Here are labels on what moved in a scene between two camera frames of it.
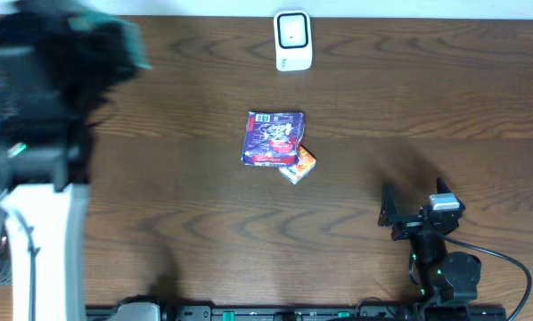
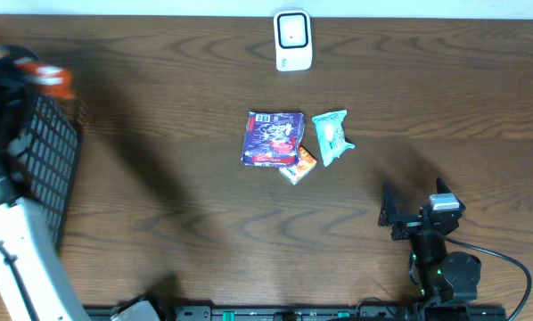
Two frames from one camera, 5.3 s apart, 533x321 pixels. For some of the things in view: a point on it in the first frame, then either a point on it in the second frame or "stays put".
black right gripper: [407, 225] stays put
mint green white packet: [79, 20] → [331, 135]
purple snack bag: [273, 138] stays put
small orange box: [306, 162] stays put
